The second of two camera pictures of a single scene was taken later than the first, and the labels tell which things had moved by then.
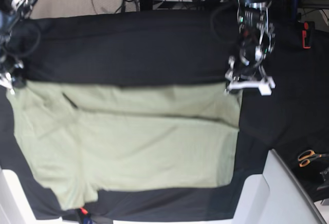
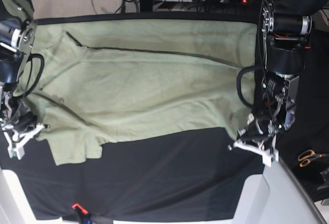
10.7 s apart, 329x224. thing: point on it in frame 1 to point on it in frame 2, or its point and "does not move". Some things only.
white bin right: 277,196 does not move
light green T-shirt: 86,137 to 91,76
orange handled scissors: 305,157 does not move
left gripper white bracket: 5,81 to 16,140
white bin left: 14,208 does not move
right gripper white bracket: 265,85 to 268,155
